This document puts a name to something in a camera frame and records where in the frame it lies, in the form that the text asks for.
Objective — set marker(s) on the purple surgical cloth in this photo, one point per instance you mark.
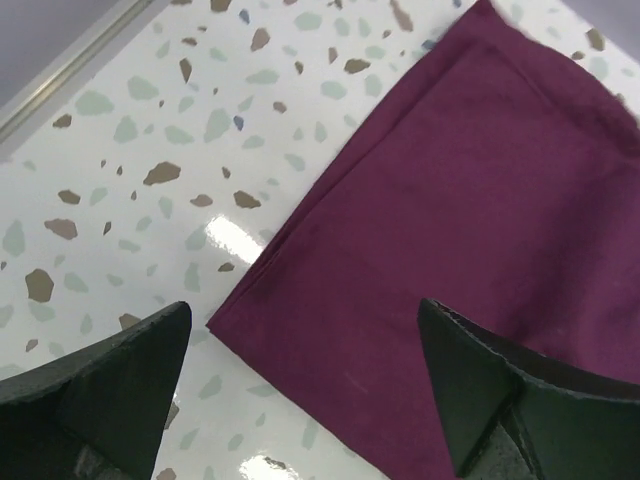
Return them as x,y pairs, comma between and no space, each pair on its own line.
498,178

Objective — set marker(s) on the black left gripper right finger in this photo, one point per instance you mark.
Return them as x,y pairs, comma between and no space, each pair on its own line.
508,412

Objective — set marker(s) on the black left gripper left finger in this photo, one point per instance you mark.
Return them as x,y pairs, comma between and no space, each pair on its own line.
99,412

